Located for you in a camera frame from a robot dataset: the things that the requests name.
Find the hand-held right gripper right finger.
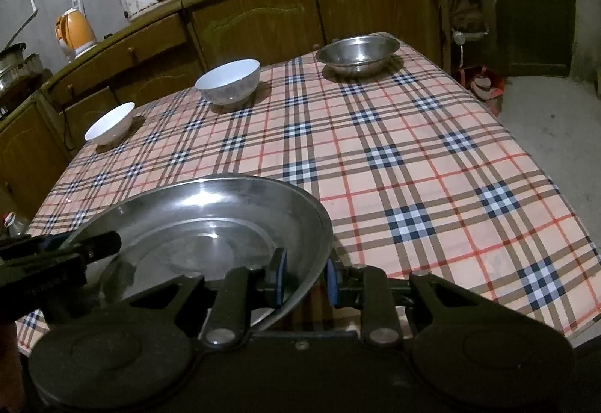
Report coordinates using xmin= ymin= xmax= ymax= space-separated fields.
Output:
xmin=325 ymin=259 xmax=475 ymax=346

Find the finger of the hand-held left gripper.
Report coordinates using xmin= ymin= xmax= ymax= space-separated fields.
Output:
xmin=80 ymin=231 xmax=123 ymax=260
xmin=40 ymin=234 xmax=71 ymax=253

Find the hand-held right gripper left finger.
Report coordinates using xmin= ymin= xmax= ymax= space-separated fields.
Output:
xmin=119 ymin=248 xmax=288 ymax=348

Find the round steel plate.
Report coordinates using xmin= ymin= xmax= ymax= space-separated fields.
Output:
xmin=59 ymin=175 xmax=335 ymax=333

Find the wide white bowl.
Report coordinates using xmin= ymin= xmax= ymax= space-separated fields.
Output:
xmin=85 ymin=102 xmax=136 ymax=147

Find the deep white bowl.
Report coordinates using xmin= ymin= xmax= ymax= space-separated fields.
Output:
xmin=195 ymin=59 xmax=261 ymax=107

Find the steel bowl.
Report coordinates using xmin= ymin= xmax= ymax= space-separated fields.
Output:
xmin=314 ymin=36 xmax=401 ymax=76

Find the cooking oil bottle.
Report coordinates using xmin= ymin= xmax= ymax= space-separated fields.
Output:
xmin=2 ymin=212 xmax=31 ymax=239

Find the plaid tablecloth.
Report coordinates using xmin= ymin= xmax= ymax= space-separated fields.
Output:
xmin=14 ymin=35 xmax=601 ymax=348

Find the small steel pot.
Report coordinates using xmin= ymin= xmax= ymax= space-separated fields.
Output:
xmin=23 ymin=52 xmax=44 ymax=78

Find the steel steamer pot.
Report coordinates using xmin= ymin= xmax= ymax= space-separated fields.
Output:
xmin=0 ymin=43 xmax=28 ymax=94

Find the orange electric kettle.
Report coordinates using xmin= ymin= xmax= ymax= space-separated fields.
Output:
xmin=55 ymin=8 xmax=98 ymax=62

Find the red bag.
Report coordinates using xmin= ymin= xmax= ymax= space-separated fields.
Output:
xmin=461 ymin=64 xmax=506 ymax=101

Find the brown wooden cabinet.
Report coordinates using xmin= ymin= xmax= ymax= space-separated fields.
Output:
xmin=0 ymin=0 xmax=484 ymax=226

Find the white water valve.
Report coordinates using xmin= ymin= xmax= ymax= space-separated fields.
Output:
xmin=452 ymin=30 xmax=488 ymax=46

